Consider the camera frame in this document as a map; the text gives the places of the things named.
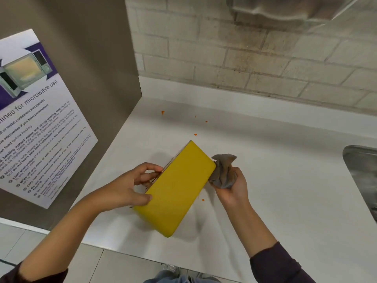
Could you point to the white microwave guidelines poster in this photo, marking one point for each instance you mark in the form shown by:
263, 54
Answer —
44, 129

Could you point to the yellow box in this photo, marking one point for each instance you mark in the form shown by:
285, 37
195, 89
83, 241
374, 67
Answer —
176, 197

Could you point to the white countertop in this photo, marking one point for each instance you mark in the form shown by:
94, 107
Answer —
294, 203

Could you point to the grey sneaker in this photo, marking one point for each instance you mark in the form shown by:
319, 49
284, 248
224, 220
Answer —
172, 269

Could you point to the person's left hand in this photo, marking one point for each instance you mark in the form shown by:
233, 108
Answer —
123, 191

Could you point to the person's blue jeans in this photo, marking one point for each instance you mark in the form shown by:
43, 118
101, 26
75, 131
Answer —
170, 278

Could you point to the stainless steel sink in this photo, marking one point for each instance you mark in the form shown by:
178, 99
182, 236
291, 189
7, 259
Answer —
362, 167

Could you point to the brown cabinet side panel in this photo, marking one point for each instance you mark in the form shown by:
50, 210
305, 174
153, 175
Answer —
94, 41

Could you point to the person's right forearm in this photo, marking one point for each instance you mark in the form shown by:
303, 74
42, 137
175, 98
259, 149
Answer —
256, 232

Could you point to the person's left forearm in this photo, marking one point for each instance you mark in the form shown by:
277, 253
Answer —
64, 229

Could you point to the grey cloth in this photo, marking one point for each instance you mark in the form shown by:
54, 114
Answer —
224, 173

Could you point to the person's right hand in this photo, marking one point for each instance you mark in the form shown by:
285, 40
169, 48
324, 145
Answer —
235, 197

